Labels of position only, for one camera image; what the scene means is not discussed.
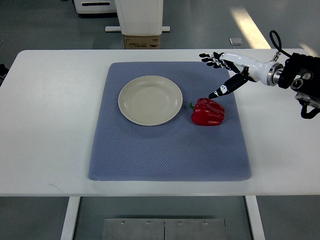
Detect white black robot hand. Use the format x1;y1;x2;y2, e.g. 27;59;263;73
199;52;284;99

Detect red bell pepper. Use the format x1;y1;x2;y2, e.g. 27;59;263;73
189;97;225;126

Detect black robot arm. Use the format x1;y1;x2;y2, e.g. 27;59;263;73
269;30;320;119

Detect grey floor outlet plate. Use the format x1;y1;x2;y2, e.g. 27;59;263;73
229;37;243;46

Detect cream round plate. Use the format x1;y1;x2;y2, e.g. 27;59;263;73
118;75;183;126

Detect metal floor plate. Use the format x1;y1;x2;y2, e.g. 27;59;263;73
102;218;228;240

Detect blue woven table mat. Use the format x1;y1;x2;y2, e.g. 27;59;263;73
88;61;251;182

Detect cardboard box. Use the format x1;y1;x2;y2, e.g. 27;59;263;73
123;35;160;50

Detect white cabinet with slot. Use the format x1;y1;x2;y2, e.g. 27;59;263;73
72;0;117;14

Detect black object at left edge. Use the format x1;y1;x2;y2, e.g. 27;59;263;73
0;63;9;86

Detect white pedestal stand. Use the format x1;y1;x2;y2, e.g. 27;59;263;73
105;0;171;36

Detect white table frame legs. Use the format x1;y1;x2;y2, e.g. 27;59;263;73
60;195;266;240

